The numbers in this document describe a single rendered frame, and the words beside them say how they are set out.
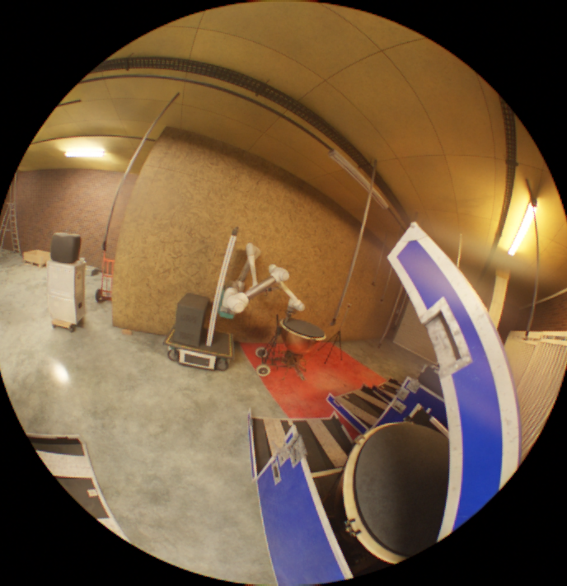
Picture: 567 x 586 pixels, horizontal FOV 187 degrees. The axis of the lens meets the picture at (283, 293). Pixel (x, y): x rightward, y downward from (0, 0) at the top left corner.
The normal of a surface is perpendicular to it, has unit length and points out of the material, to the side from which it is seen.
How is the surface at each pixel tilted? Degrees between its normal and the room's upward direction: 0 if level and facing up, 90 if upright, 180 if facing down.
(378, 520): 0
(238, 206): 90
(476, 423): 90
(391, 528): 0
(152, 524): 0
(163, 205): 90
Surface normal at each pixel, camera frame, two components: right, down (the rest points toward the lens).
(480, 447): -0.94, -0.26
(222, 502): 0.29, -0.94
